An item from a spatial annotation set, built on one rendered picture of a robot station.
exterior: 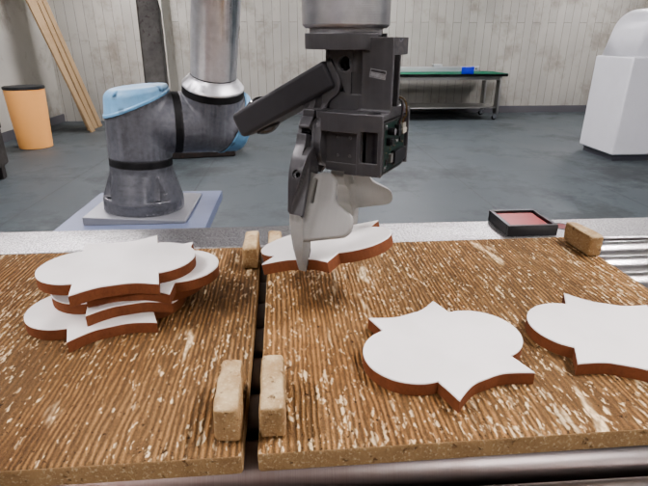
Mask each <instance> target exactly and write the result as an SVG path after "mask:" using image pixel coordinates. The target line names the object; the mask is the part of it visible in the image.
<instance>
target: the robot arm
mask: <svg viewBox="0 0 648 486"><path fill-rule="evenodd" d="M391 5H392V0H302V25H303V26H304V27H305V28H307V29H310V32H309V33H305V49H325V50H326V61H323V62H320V63H319V64H317V65H315V66H314V67H311V68H310V69H308V70H306V71H305V72H303V73H301V74H299V75H298V76H296V77H294V78H293V79H291V80H289V81H288V82H286V83H284V84H283V85H281V86H280V87H279V88H277V89H275V90H274V91H272V92H270V93H269V94H266V95H264V96H257V97H255V98H253V99H252V100H251V99H250V97H249V95H248V94H246V93H244V86H243V85H242V83H241V82H240V81H239V80H238V79H237V63H238V46H239V31H240V15H241V0H190V73H189V74H188V75H186V76H185V77H184V78H183V79H182V81H181V92H180V91H176V92H174V91H170V88H169V86H168V84H167V83H142V84H132V85H125V86H119V87H115V88H111V89H109V90H107V91H106V92H105V93H104V95H103V115H102V117H103V118H104V123H105V132H106V142H107V150H108V158H109V174H108V177H107V181H106V186H105V190H104V194H103V206H104V210H105V211H106V212H108V213H110V214H113V215H117V216H122V217H136V218H140V217H154V216H161V215H166V214H170V213H174V212H176V211H179V210H180V209H181V208H182V207H183V206H184V195H183V192H182V189H181V187H180V184H179V182H178V179H177V177H176V172H175V170H174V165H173V153H183V152H221V153H222V152H226V151H235V150H240V149H242V148H243V147H244V146H245V145H246V143H247V141H248V139H249V136H250V135H253V134H256V133H257V134H269V133H271V132H273V131H274V130H276V129H277V128H278V126H279V125H280V124H281V122H283V121H285V120H287V119H289V118H290V117H292V116H294V115H296V114H298V113H300V112H302V111H303V116H302V118H301V119H300V121H299V127H298V133H297V138H296V144H295V148H294V151H293V153H292V156H291V160H290V165H289V172H288V201H287V211H288V213H289V226H290V233H291V239H292V245H293V251H294V254H295V257H296V261H297V265H298V268H299V270H301V271H305V272H307V269H308V264H309V257H310V254H311V241H319V240H329V239H339V238H344V237H346V236H348V235H349V234H350V233H351V231H352V229H353V225H356V224H357V223H358V211H359V207H367V206H375V205H384V204H389V203H390V202H391V201H392V191H391V190H390V189H389V188H388V187H386V186H384V185H382V184H380V183H378V182H376V181H374V180H373V179H372V177H378V178H381V176H383V175H384V174H386V173H387V172H389V171H390V170H392V169H394V168H395V167H397V166H398V165H400V164H401V163H402V162H406V161H407V148H408V134H409V120H410V106H408V103H407V100H406V99H405V98H404V97H401V96H399V84H400V68H401V55H405V54H408V43H409V38H399V37H388V34H383V29H386V28H388V27H389V26H390V24H391ZM401 98H402V99H403V100H404V102H405V104H403V101H402V99H401ZM398 100H400V101H401V104H399V105H398ZM404 105H405V106H404ZM325 168H326V169H327V170H331V172H330V173H327V172H323V170H324V169H325ZM318 172H320V174H319V173H318ZM321 172H323V173H321Z"/></svg>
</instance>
